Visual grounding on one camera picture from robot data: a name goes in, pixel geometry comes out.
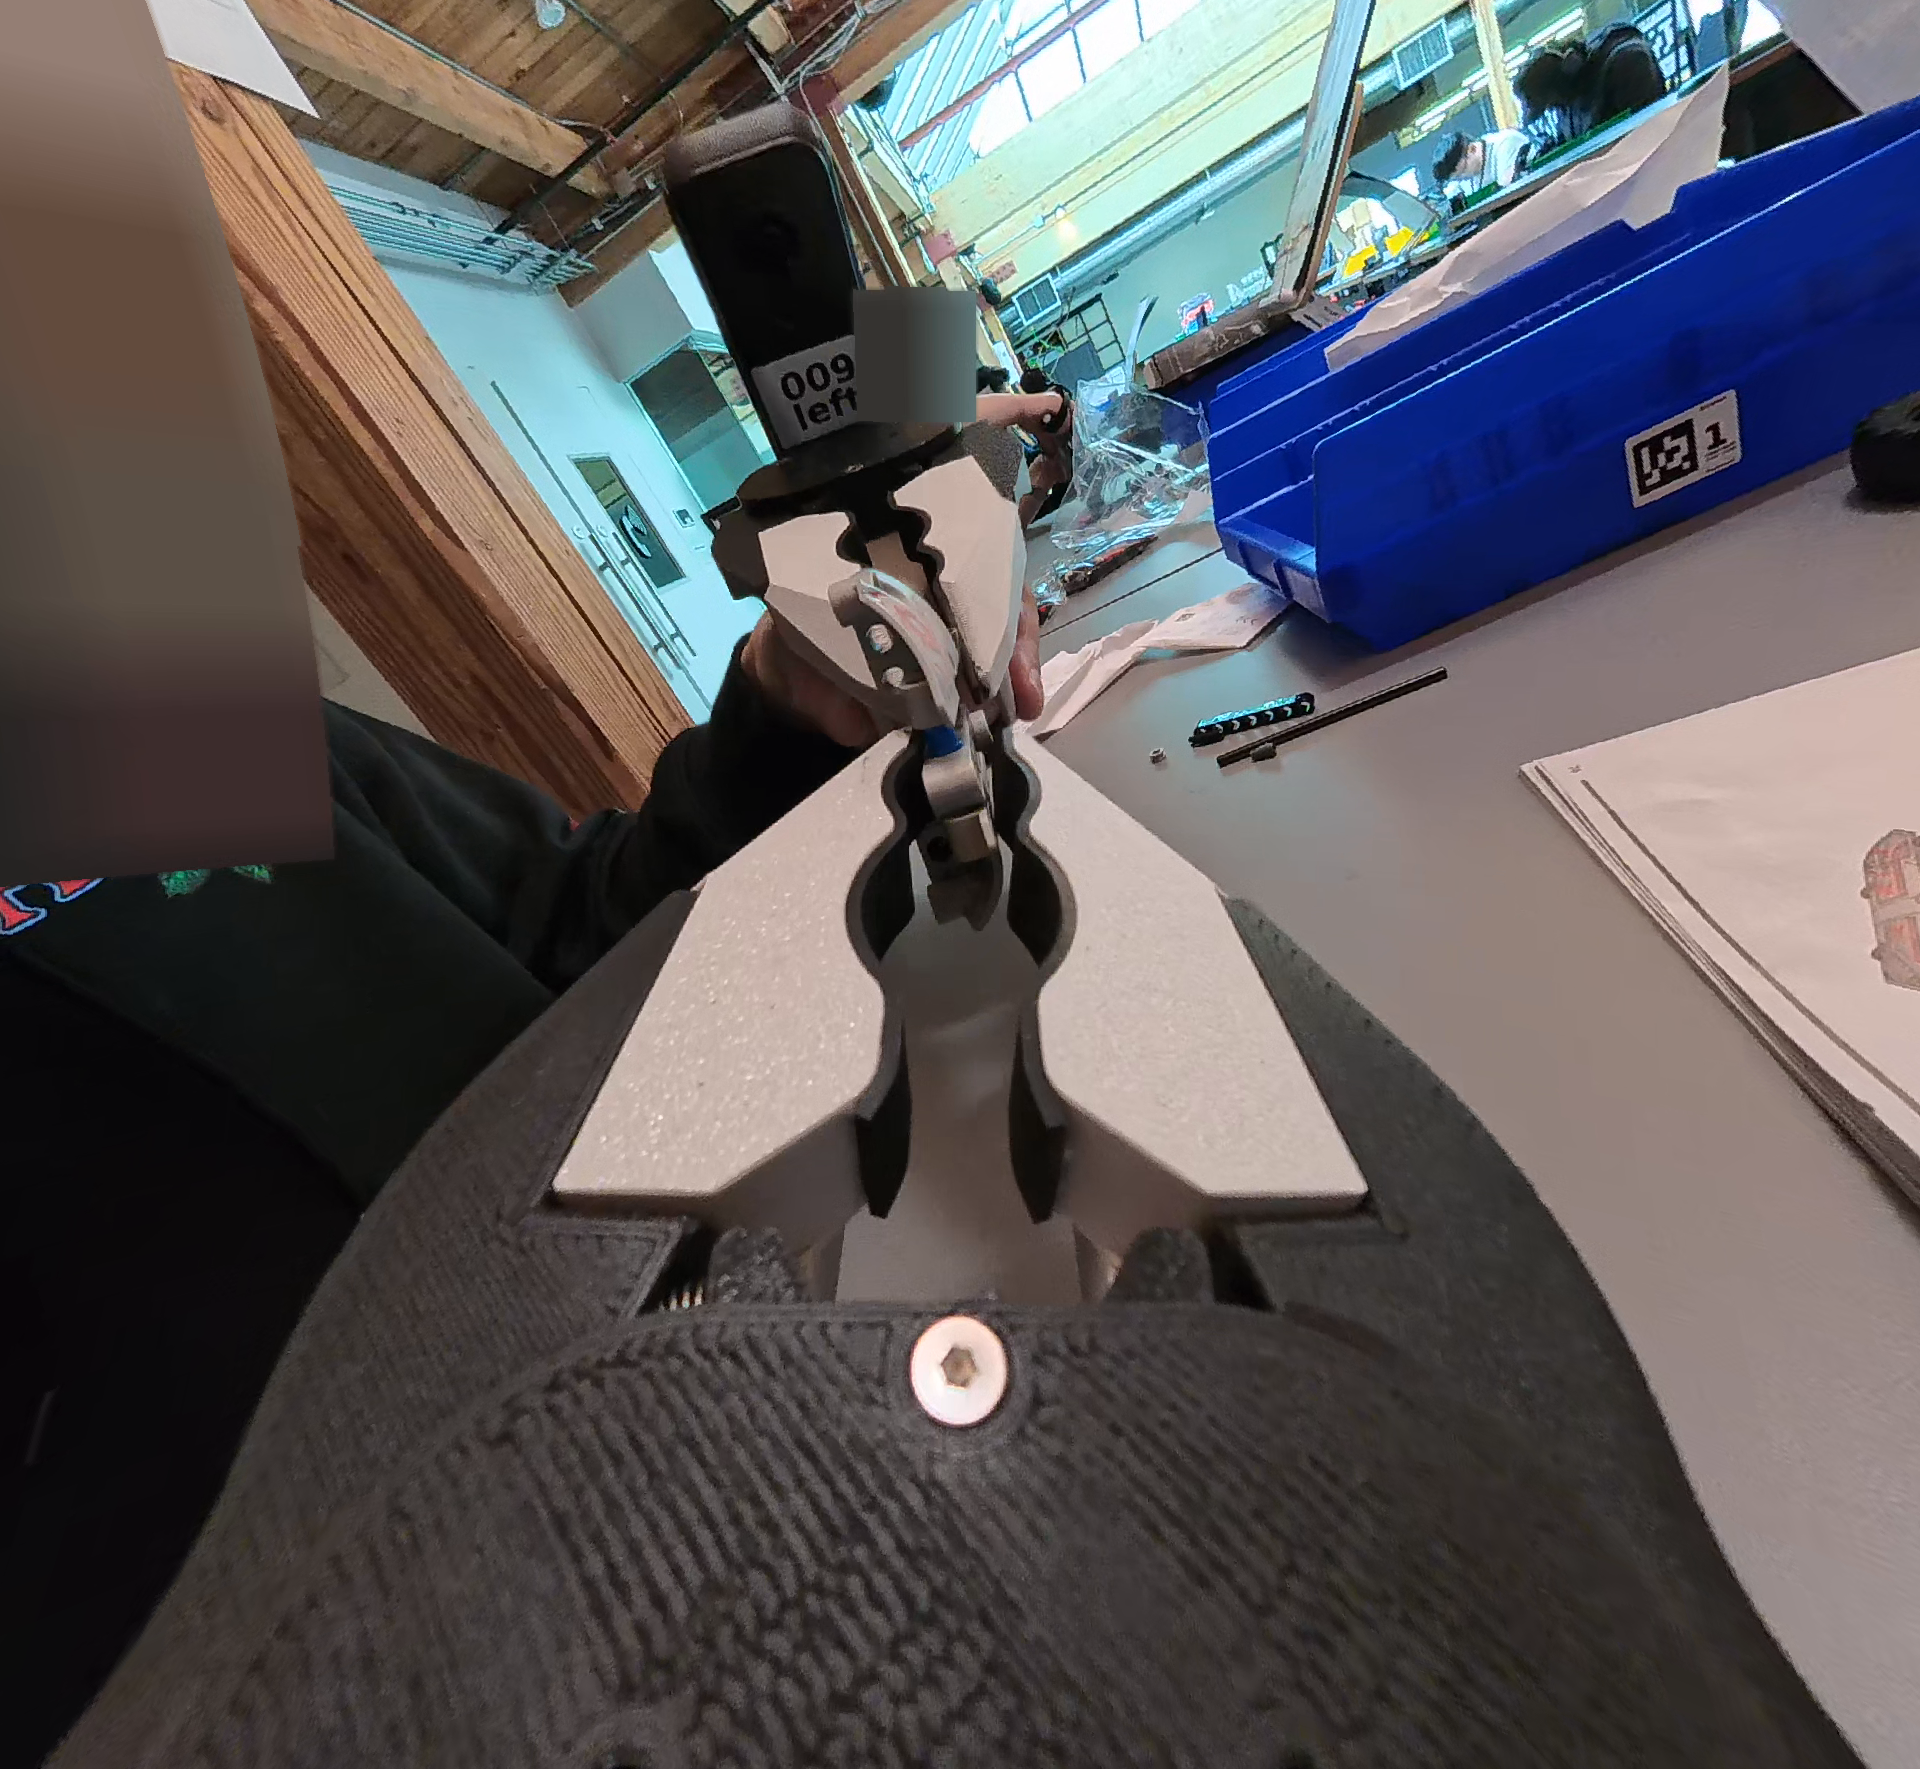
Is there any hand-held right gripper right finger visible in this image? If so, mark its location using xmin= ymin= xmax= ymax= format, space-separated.
xmin=994 ymin=728 xmax=1370 ymax=1238

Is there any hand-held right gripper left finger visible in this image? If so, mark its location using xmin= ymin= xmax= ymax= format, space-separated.
xmin=552 ymin=729 xmax=920 ymax=1218

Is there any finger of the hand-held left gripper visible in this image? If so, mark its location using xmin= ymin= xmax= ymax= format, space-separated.
xmin=761 ymin=512 xmax=893 ymax=745
xmin=896 ymin=459 xmax=1031 ymax=693

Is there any small grey brick panel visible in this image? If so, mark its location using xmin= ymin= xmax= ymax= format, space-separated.
xmin=832 ymin=565 xmax=991 ymax=749

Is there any long grey brick assembly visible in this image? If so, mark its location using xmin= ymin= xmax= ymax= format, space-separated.
xmin=914 ymin=729 xmax=1003 ymax=934

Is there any person's left hand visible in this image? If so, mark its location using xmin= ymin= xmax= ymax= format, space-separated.
xmin=742 ymin=610 xmax=875 ymax=749

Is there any crumpled white paper scrap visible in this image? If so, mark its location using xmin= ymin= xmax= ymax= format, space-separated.
xmin=1033 ymin=619 xmax=1159 ymax=736

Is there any clear plastic bag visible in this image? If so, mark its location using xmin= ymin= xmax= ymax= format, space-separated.
xmin=1046 ymin=379 xmax=1211 ymax=574

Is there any small paper packet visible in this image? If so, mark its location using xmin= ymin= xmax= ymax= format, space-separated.
xmin=1140 ymin=583 xmax=1292 ymax=656

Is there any small black brick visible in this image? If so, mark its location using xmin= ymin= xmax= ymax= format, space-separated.
xmin=1188 ymin=691 xmax=1318 ymax=747

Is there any black axle rod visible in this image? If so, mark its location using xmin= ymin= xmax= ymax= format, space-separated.
xmin=1214 ymin=666 xmax=1450 ymax=767

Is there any person's black sweater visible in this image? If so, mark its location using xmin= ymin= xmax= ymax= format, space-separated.
xmin=0 ymin=703 xmax=707 ymax=1769

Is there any blue bin with marker tag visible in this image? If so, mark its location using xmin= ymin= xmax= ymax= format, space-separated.
xmin=1203 ymin=95 xmax=1920 ymax=649

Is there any brick instruction booklet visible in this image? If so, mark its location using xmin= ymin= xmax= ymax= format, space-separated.
xmin=1521 ymin=649 xmax=1920 ymax=1209

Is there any upright thin panel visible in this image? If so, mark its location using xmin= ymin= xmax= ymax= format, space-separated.
xmin=1272 ymin=0 xmax=1419 ymax=303

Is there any black white marker tag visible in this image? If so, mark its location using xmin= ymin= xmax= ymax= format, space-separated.
xmin=1626 ymin=387 xmax=1746 ymax=508

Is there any black toy tyre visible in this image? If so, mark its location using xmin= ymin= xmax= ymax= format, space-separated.
xmin=1847 ymin=396 xmax=1920 ymax=501

